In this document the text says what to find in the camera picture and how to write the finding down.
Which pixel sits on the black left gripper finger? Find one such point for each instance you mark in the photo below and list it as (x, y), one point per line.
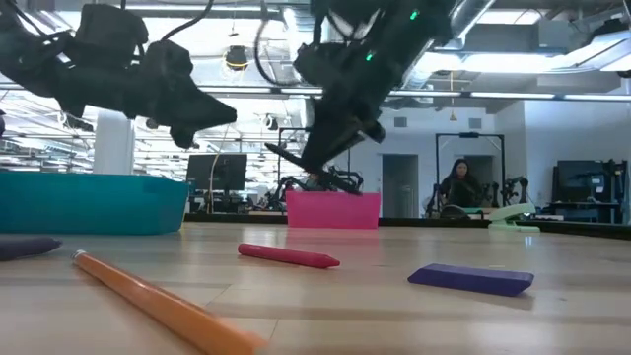
(204, 104)
(204, 120)

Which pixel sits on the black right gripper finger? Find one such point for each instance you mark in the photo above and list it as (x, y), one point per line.
(325, 133)
(355, 135)

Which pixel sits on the teal plastic bin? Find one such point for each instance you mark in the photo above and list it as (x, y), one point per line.
(89, 204)

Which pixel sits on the red crayon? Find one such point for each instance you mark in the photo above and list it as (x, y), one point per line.
(288, 256)

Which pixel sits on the blue eraser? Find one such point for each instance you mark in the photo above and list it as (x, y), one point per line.
(468, 279)

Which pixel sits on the orange pencil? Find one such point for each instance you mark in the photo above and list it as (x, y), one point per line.
(162, 305)

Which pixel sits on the purple pen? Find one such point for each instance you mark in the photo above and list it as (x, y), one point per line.
(24, 248)

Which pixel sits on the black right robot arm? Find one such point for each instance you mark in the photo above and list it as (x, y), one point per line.
(419, 29)

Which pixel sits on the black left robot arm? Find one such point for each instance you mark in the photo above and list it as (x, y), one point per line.
(34, 54)

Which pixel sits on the black computer monitor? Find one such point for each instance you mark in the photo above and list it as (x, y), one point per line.
(217, 172)

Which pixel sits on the black ceiling dome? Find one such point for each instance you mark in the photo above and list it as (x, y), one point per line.
(236, 56)

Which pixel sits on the white square column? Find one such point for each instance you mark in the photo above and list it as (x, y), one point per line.
(113, 148)

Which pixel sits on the red plastic bin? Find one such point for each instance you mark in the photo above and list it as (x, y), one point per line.
(332, 211)

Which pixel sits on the person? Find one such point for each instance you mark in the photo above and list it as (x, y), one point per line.
(461, 190)

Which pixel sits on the long light strip bar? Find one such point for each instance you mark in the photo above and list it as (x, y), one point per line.
(517, 95)

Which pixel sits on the mint green stapler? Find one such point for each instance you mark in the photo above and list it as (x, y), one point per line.
(510, 213)

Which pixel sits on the black equipment rack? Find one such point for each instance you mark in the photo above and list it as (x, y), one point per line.
(577, 182)

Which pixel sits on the black rig frame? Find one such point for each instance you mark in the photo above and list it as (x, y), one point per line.
(468, 134)
(291, 129)

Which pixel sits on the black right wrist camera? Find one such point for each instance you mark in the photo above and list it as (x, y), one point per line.
(320, 64)

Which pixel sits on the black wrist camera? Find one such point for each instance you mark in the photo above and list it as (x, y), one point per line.
(167, 56)
(320, 64)

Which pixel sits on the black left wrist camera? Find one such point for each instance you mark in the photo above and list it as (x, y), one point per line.
(167, 56)

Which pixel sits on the black aluminium table frame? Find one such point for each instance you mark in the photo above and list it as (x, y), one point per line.
(443, 222)

